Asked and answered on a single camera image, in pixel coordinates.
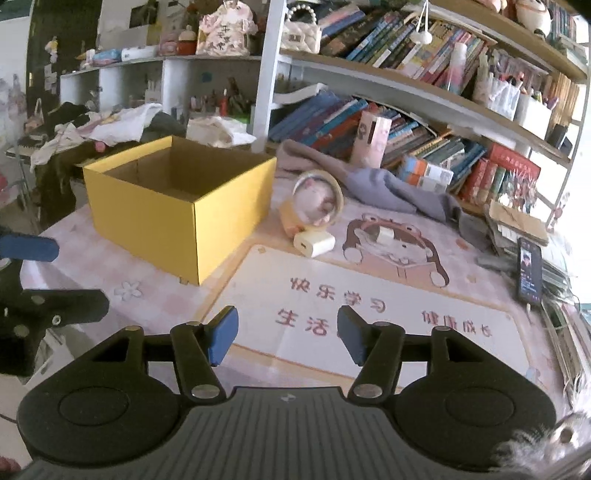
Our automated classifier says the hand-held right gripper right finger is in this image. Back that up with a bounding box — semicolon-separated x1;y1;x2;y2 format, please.
337;305;492;403

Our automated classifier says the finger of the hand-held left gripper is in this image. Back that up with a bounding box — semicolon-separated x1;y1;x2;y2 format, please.
0;234;61;264
23;288;110;330

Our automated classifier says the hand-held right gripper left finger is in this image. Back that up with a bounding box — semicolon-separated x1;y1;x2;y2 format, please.
83;305;239;403

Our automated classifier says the white charger plug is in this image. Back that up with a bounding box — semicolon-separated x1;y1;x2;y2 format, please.
293;230;336;258

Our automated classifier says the yellow cardboard box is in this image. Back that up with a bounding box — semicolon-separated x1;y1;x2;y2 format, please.
82;135;278;287

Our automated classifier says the tan tape roll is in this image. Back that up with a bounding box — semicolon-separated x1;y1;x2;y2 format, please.
292;170;345;228

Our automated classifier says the pink printed tablecloth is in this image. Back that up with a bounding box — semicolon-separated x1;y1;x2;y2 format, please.
21;161;578;407

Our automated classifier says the grey cloth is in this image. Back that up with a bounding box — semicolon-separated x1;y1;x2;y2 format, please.
276;139;492;252

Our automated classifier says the pile of clothes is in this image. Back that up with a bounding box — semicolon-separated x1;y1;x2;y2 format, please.
28;102;185;195

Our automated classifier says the orange white small carton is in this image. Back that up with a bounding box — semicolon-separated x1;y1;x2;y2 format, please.
397;154;455;190

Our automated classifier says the black smartphone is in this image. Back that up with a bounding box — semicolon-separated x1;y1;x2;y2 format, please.
516;237;543;305

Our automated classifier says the tall pink box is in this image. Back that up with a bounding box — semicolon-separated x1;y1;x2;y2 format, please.
350;111;392;169

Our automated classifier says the brown paper envelope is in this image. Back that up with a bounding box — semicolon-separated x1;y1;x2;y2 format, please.
488;200;550;245

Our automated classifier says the red boxed book set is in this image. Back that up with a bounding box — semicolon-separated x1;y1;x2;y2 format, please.
462;143;542;208

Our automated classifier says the cream cloth bag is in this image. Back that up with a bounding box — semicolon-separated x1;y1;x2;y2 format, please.
186;115;257;149

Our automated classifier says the blue tissue pack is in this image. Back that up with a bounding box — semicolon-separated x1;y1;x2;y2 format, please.
90;48;123;66

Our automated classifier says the pile of books and papers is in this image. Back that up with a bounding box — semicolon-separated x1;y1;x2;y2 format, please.
480;200;591;398

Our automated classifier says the grey fluffy cuff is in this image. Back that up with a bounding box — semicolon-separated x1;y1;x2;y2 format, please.
494;411;591;476

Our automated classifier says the row of blue books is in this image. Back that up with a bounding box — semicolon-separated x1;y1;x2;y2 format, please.
268;90;488;185

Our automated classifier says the colourful acrylic figure stand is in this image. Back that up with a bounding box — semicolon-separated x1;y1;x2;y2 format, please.
501;168;539;210

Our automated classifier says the white cubby shelf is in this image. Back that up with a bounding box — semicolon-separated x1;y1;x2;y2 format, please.
59;55;264;139

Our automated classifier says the white tissue pack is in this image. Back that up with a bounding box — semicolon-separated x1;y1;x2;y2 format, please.
121;45;160;61

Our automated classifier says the red jar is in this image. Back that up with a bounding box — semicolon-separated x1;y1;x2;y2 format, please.
178;25;198;56

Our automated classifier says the white bookshelf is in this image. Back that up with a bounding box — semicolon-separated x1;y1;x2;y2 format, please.
252;0;591;232

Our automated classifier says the clear pen holder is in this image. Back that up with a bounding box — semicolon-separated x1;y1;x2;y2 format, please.
485;69;522;121

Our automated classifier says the white storage box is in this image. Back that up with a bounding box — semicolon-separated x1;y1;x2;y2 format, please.
515;92;553;139

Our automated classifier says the small black box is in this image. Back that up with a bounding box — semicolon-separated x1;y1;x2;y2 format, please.
546;124;573;155

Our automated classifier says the pink gradient bottle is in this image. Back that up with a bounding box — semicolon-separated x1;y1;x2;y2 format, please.
445;41;467;93

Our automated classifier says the pink cream fortune doll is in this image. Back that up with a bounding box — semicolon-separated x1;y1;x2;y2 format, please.
196;0;259;57

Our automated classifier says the row of thin books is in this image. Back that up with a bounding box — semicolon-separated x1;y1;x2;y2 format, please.
318;4;490;88

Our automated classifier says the white quilted handbag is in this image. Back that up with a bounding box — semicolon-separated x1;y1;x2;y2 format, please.
281;4;322;54

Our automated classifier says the white round teapot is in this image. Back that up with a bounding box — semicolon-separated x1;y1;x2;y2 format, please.
515;0;553;34

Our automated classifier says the white charging cable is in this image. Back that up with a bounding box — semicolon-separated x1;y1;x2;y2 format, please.
525;295;583;333

